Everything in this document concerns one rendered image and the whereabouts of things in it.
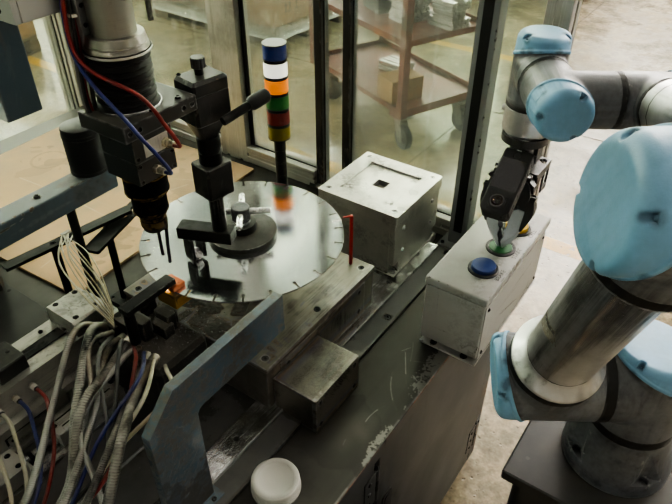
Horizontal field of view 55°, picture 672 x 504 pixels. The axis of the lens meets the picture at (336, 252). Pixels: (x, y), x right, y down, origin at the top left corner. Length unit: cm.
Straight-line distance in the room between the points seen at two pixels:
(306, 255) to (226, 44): 70
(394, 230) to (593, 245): 70
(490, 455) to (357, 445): 99
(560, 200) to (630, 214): 254
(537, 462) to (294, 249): 48
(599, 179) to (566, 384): 33
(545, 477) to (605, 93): 54
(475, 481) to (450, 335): 85
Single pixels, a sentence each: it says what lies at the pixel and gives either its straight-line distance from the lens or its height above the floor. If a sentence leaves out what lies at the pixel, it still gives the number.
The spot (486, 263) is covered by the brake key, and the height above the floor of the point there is 91.
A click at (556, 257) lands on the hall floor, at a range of 269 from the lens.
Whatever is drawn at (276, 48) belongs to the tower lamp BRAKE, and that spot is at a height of 115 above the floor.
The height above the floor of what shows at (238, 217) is 100.
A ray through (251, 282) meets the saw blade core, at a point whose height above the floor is 95.
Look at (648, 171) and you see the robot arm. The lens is 50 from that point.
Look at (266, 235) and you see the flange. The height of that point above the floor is 96.
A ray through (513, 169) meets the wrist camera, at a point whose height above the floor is 107.
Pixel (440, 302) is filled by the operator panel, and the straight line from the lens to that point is 108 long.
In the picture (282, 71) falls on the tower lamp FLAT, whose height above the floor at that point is 111.
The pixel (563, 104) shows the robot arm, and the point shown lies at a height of 123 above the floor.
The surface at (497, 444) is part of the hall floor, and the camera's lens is 199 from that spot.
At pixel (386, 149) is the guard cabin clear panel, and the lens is 141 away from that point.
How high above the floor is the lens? 157
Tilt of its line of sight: 38 degrees down
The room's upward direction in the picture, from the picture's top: straight up
